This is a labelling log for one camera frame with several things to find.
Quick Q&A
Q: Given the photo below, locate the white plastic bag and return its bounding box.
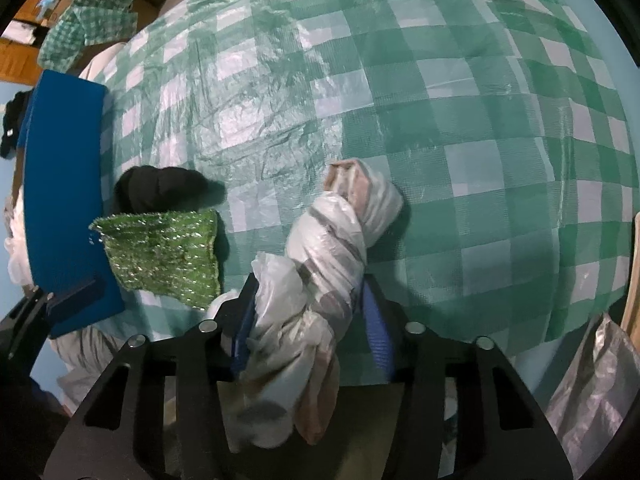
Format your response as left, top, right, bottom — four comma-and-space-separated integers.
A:
220, 160, 405, 448

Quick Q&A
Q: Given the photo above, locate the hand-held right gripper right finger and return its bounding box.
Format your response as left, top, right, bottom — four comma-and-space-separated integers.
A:
361, 280, 574, 480

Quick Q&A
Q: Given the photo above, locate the green glitter scrubbing cloth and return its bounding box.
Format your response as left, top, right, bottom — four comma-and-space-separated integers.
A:
89, 209, 222, 310

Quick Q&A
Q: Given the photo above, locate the black sock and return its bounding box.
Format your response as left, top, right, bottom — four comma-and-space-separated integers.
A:
114, 165, 214, 216

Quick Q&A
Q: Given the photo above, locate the black clothes pile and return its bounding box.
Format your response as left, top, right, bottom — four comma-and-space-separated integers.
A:
0, 91, 34, 159

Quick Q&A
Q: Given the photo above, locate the person's olive clothing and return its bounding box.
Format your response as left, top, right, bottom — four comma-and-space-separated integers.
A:
337, 384, 407, 480

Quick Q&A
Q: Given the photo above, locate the wooden board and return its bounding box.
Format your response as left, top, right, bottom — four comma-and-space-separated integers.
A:
621, 212, 640, 341

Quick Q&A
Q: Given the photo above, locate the green checked cover cloth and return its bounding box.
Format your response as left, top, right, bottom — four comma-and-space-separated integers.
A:
37, 0, 141, 73

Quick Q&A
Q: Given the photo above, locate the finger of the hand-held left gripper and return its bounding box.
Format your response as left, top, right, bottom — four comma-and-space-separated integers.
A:
0, 277, 107, 361

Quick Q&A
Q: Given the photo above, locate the silver foil bag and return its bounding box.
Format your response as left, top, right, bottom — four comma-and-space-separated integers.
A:
545, 312, 639, 479

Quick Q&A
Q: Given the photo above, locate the white mesh bath pouf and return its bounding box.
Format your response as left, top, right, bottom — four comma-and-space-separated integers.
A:
4, 195, 36, 288

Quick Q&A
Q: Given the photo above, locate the blue-rimmed cardboard box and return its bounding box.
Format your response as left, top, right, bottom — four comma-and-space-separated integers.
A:
17, 70, 126, 339

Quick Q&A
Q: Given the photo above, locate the green checked tablecloth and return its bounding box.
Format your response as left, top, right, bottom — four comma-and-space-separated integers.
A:
97, 0, 632, 356

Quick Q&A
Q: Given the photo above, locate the light grey blanket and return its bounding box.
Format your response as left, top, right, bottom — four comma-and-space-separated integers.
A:
50, 327, 132, 411

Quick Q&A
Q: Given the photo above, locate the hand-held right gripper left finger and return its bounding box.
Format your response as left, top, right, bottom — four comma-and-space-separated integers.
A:
42, 274, 261, 480

